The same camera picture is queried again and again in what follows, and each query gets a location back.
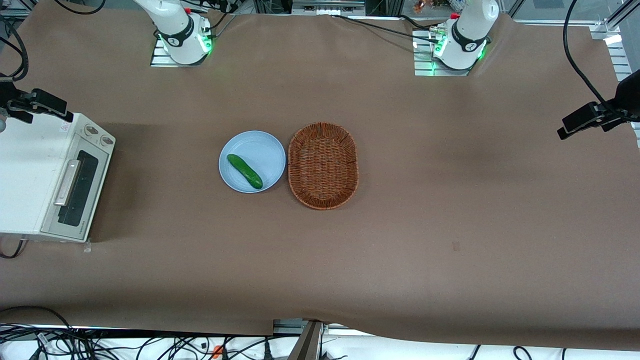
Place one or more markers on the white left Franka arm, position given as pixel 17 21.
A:
pixel 470 30

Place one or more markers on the light blue plate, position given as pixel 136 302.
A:
pixel 260 150

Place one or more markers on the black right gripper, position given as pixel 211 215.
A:
pixel 6 93

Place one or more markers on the brown paper table cover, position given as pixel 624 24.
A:
pixel 400 250

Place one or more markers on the aluminium right arm base plate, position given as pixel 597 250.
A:
pixel 156 60

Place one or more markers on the oven door with glass window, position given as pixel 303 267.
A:
pixel 87 190

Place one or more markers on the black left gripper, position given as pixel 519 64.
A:
pixel 628 95

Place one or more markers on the green cucumber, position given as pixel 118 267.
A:
pixel 245 171

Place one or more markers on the aluminium frame post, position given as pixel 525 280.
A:
pixel 307 345

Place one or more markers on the aluminium left arm base plate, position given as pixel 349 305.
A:
pixel 422 67

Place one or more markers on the aluminium table frame profile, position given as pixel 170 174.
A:
pixel 620 60

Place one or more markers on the round oven control knob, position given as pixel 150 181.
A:
pixel 91 131
pixel 106 141

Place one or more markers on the brown wicker basket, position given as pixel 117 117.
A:
pixel 322 165

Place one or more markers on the white toaster oven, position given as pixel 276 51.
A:
pixel 25 175

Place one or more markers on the aluminium rear frame bar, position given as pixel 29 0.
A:
pixel 327 7

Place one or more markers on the clear tape piece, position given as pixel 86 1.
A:
pixel 87 246

